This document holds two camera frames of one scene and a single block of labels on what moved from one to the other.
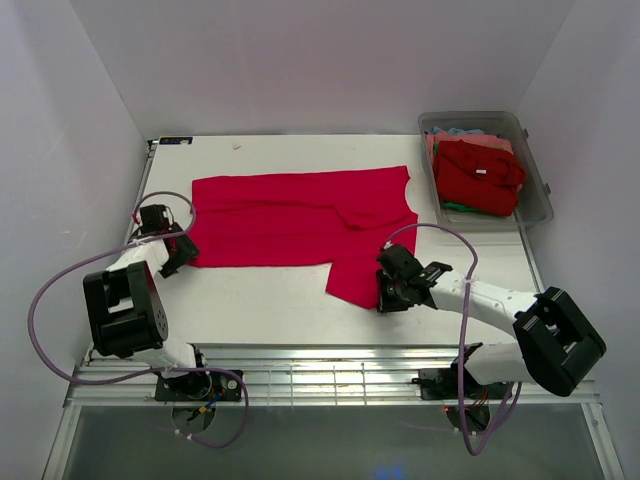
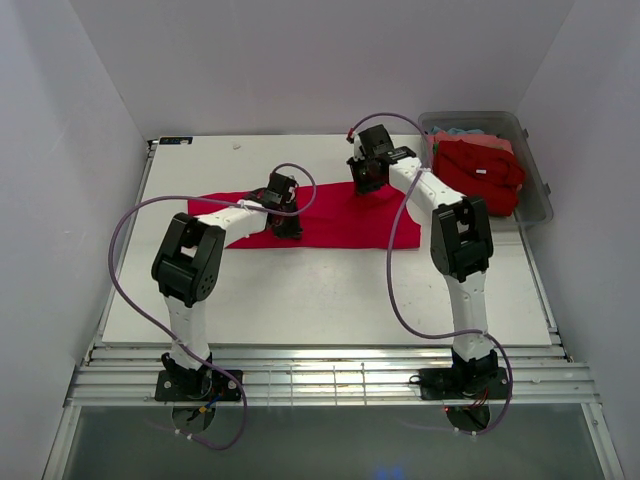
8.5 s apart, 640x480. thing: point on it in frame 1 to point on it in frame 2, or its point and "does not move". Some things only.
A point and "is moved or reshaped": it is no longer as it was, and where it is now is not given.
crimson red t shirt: x=342 y=218 is moved or reshaped
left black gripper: x=187 y=250 to x=294 y=232
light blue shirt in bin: x=457 y=131 does not move
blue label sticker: x=176 y=140 does not move
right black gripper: x=386 y=305 to x=361 y=187
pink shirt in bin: x=491 y=140 does not move
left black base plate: x=205 y=386 does not move
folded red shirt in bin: x=478 y=178 does not move
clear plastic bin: x=534 y=205 does not move
